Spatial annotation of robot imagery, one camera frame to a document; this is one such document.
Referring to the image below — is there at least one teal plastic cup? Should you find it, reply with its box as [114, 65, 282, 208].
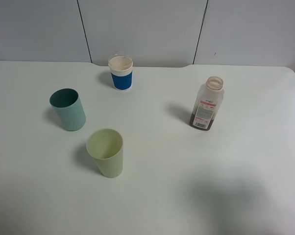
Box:
[49, 88, 86, 131]

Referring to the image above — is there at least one pale green plastic cup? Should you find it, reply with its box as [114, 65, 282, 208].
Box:
[86, 129, 123, 178]

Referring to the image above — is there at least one blue sleeved paper cup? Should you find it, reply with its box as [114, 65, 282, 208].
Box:
[108, 55, 133, 91]

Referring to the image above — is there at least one clear plastic drink bottle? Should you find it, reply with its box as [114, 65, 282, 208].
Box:
[189, 76, 224, 131]

